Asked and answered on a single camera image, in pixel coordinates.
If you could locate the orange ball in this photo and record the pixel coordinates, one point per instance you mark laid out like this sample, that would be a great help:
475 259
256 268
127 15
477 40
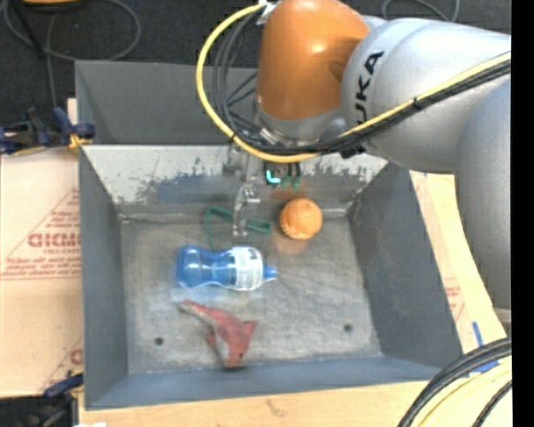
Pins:
301 219

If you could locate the grey metal bin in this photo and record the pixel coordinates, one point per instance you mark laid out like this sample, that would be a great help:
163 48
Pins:
293 292

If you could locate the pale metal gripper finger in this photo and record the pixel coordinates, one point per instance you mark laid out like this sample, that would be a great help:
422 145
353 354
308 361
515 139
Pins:
236 163
245 209

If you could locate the blue plastic bottle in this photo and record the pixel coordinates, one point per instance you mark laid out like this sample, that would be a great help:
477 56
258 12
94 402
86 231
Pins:
213 268

